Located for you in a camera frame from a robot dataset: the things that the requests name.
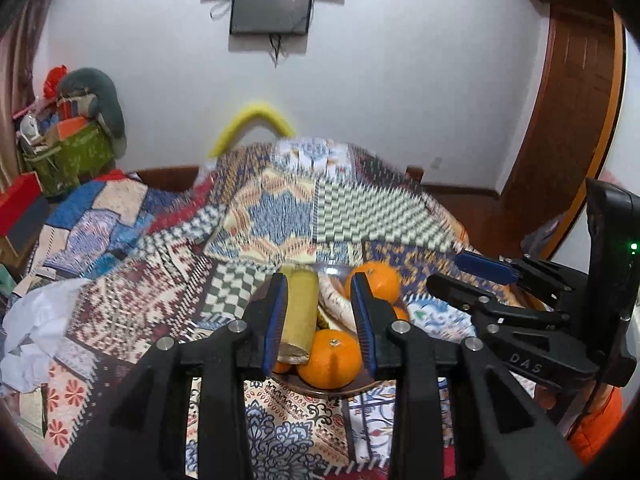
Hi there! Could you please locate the red box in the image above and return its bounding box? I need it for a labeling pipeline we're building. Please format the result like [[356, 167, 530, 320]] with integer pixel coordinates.
[[0, 172, 48, 241]]

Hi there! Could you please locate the round brown plate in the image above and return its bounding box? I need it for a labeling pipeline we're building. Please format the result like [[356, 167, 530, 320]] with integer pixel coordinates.
[[272, 260, 416, 401]]

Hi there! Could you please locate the person's right forearm orange sleeve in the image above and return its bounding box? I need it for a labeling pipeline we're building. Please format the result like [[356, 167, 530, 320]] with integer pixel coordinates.
[[567, 385, 626, 466]]

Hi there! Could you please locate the golden yellow long fruit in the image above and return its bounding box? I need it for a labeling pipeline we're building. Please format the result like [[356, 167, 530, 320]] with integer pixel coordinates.
[[276, 269, 321, 365]]

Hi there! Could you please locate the wooden bed frame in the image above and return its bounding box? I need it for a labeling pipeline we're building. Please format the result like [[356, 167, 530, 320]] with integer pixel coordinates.
[[135, 166, 201, 191]]

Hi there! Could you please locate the orange box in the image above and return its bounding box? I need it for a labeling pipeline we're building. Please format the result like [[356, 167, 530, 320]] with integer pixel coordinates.
[[47, 116, 88, 141]]

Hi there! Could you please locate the brown striped curtain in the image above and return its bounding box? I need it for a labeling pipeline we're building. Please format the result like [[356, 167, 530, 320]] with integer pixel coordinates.
[[0, 0, 66, 196]]

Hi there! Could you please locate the small black wall monitor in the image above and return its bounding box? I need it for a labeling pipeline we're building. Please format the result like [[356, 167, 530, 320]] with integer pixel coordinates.
[[230, 0, 315, 37]]

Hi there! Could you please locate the white cloth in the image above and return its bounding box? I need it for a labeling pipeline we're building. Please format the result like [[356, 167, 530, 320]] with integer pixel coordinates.
[[0, 277, 91, 393]]

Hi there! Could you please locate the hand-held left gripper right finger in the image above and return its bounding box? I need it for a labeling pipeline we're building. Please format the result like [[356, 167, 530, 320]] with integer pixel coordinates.
[[350, 274, 583, 480]]

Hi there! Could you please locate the green patterned bag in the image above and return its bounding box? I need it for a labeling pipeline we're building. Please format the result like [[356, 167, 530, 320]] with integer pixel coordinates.
[[22, 122, 115, 196]]

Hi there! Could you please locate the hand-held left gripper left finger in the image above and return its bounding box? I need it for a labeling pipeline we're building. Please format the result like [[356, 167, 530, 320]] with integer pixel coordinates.
[[57, 272, 290, 480]]

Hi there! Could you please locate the wooden door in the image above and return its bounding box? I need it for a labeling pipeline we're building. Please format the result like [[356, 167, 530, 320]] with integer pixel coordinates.
[[495, 2, 626, 261]]

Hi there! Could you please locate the yellow fuzzy arch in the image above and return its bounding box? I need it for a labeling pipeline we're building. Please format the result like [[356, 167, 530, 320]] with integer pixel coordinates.
[[207, 102, 297, 158]]

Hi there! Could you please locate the large orange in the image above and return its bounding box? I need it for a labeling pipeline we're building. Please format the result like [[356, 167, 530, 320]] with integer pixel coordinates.
[[345, 261, 403, 306], [297, 330, 363, 390]]

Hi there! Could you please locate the red plastic bag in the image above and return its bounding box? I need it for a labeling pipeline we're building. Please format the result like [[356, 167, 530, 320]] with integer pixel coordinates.
[[42, 66, 68, 98]]

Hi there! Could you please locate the grey cushion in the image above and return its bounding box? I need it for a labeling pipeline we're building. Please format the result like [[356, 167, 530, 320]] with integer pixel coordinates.
[[59, 66, 126, 141]]

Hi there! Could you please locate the patchwork printed blanket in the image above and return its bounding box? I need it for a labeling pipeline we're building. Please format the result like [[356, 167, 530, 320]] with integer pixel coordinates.
[[0, 137, 566, 480]]

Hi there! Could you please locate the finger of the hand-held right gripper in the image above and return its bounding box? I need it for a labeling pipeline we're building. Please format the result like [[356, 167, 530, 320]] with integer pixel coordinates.
[[427, 274, 572, 334], [455, 252, 589, 311]]

